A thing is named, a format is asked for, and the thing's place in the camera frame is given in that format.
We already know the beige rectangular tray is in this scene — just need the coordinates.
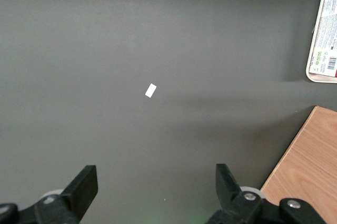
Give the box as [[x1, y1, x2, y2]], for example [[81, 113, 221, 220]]
[[305, 0, 337, 84]]

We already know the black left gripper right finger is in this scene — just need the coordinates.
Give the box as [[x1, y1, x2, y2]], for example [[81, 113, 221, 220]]
[[207, 164, 281, 224]]

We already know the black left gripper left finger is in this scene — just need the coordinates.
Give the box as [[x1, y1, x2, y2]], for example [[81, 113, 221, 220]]
[[33, 165, 99, 224]]

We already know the wooden drawer cabinet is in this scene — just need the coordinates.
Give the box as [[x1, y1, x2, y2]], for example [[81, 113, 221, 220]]
[[260, 105, 337, 224]]

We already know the small white tape marker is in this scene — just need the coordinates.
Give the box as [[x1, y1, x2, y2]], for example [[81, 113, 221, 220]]
[[145, 83, 157, 99]]

